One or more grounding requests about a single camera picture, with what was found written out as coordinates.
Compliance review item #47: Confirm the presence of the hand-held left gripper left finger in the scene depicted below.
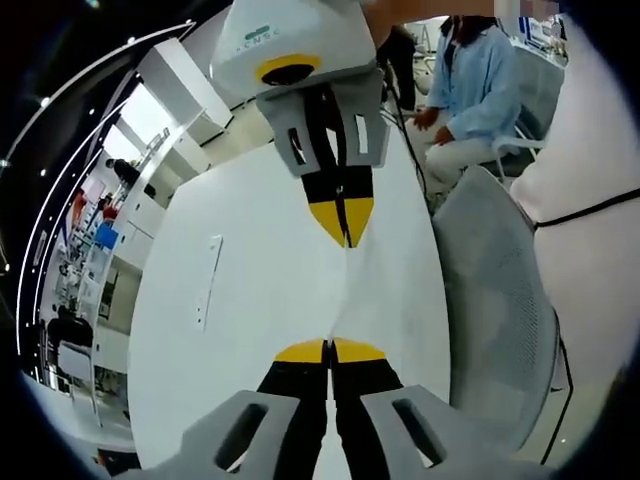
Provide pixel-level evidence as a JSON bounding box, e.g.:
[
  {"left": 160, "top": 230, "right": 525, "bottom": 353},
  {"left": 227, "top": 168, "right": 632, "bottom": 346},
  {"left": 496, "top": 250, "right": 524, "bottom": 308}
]
[{"left": 183, "top": 338, "right": 332, "bottom": 480}]

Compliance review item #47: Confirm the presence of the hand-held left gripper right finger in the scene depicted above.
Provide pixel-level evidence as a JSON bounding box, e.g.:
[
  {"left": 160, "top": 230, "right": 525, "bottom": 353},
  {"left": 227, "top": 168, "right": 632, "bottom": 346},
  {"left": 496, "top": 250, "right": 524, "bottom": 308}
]
[{"left": 332, "top": 337, "right": 476, "bottom": 480}]

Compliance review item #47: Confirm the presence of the clear food packaging bag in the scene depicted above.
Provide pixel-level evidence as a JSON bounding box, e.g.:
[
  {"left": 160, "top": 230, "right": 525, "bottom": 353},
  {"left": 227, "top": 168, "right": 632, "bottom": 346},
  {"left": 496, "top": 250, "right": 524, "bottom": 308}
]
[{"left": 279, "top": 239, "right": 401, "bottom": 351}]

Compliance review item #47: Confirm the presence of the white square pillar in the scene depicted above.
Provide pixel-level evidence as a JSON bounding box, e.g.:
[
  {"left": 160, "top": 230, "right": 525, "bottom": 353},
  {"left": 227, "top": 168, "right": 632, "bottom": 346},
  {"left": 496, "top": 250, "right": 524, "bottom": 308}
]
[{"left": 148, "top": 38, "right": 235, "bottom": 147}]

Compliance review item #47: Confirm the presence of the white table cover strip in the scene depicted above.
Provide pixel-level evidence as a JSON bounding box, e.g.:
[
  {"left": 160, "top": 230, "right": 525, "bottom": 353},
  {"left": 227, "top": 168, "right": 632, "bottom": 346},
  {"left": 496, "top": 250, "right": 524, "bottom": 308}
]
[{"left": 193, "top": 233, "right": 225, "bottom": 332}]

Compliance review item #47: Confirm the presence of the grey mesh chair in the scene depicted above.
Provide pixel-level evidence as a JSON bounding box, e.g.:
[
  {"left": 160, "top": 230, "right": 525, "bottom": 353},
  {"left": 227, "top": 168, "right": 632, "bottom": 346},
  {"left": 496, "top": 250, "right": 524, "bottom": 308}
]
[{"left": 431, "top": 164, "right": 562, "bottom": 451}]

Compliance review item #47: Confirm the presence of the long white counter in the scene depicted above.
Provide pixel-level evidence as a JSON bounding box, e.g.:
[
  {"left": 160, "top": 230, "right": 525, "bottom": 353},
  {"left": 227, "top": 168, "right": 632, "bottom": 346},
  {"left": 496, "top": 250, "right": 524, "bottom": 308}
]
[{"left": 74, "top": 124, "right": 211, "bottom": 321}]

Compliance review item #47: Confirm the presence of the blue bin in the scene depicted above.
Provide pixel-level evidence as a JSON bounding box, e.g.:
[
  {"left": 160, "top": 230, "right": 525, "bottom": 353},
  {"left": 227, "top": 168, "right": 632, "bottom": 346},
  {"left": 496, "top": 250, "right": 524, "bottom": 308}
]
[{"left": 94, "top": 221, "right": 119, "bottom": 250}]

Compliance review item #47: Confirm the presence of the person's light beige garment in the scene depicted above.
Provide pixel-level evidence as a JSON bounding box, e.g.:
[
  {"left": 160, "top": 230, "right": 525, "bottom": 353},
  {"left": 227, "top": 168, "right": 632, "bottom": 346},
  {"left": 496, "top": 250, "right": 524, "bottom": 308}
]
[{"left": 508, "top": 19, "right": 640, "bottom": 480}]

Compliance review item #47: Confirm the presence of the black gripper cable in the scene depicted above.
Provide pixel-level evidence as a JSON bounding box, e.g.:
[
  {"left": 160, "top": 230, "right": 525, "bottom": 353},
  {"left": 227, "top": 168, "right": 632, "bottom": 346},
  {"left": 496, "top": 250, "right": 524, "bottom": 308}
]
[{"left": 377, "top": 74, "right": 431, "bottom": 194}]

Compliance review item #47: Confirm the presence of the white frame chair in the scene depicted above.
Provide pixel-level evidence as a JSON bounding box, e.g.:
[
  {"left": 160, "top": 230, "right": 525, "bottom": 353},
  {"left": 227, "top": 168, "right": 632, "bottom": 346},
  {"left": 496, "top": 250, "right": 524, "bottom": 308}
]
[{"left": 491, "top": 119, "right": 552, "bottom": 182}]

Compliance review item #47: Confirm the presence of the thin black cable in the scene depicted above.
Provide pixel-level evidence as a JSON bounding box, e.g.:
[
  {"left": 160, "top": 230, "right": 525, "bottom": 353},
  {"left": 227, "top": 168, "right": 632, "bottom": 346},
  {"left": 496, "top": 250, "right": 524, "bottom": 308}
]
[
  {"left": 539, "top": 333, "right": 575, "bottom": 467},
  {"left": 531, "top": 187, "right": 640, "bottom": 231}
]

